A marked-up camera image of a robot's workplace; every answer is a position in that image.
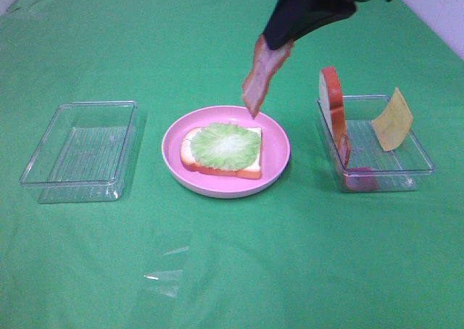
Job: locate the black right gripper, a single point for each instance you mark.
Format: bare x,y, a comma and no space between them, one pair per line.
292,19

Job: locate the bacon strip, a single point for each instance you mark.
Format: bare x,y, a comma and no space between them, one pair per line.
265,64
361,183

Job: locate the green lettuce leaf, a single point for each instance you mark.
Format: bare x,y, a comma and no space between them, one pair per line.
224,146

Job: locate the toast bread slice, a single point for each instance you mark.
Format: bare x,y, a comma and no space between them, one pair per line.
188,155
331,101

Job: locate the yellow cheese slice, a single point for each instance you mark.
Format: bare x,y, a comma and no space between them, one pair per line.
394,123

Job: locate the pink round plate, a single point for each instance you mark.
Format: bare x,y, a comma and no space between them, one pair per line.
275,152

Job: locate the clear plastic tray right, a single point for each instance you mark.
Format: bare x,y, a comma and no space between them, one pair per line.
396,170

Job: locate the clear plastic tray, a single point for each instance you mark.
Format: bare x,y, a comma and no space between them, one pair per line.
84,154
396,170

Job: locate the clear plastic tray left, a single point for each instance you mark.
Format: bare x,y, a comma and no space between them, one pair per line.
84,154

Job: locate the clear plastic film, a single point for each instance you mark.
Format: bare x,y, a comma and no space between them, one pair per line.
164,269

